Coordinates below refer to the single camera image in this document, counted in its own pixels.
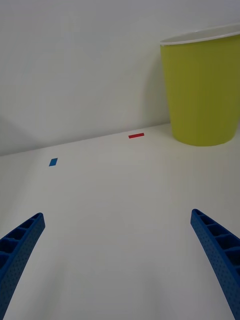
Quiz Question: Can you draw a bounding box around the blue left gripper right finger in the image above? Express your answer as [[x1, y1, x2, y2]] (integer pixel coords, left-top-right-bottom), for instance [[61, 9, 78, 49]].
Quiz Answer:
[[190, 208, 240, 320]]

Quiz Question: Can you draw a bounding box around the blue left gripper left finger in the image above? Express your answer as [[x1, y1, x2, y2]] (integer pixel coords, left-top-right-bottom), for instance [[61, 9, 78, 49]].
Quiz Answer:
[[0, 212, 46, 320]]

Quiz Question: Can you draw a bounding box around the yellow-green plastic bin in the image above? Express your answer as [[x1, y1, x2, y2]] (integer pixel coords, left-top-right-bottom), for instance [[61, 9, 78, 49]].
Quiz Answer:
[[159, 22, 240, 147]]

